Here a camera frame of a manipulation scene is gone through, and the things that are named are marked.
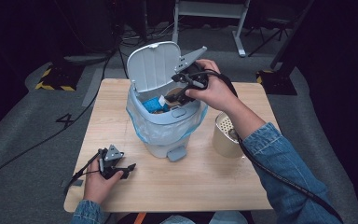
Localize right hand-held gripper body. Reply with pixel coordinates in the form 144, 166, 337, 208
174, 46, 210, 91

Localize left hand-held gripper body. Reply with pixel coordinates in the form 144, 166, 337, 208
98, 144, 126, 180

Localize blue orange snack packet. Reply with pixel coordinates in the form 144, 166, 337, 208
142, 96, 171, 115

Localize white grey pedal trash bin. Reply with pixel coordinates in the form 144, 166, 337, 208
125, 40, 209, 162

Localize person's left hand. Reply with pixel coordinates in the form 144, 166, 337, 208
83, 160, 125, 205

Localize person's right hand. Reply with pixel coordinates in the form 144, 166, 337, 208
185, 59, 239, 114

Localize clear blue-edged plastic bin liner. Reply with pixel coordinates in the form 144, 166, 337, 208
125, 90, 209, 147

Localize beige perforated metal canister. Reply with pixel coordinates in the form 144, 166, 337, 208
211, 111, 246, 159

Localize black tripod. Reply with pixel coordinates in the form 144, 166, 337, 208
246, 15, 293, 59

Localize black yellow striped stand base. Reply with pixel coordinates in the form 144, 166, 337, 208
255, 69, 297, 96
34, 63, 85, 92

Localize black slanted stand pole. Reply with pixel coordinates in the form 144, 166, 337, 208
269, 0, 316, 71

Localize person's legs in jeans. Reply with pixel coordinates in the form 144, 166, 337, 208
159, 210, 255, 224

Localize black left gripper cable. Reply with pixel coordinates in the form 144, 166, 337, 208
63, 148, 103, 195

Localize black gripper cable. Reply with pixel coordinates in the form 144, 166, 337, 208
63, 148, 103, 195
199, 68, 345, 224

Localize bundle of floor cables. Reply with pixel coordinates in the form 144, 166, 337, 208
120, 22, 176, 48

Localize white metal desk frame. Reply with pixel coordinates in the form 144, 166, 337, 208
170, 0, 252, 58

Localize long black floor cable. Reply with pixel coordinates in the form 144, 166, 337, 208
0, 46, 129, 188

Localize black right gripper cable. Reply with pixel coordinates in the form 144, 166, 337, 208
199, 68, 345, 224

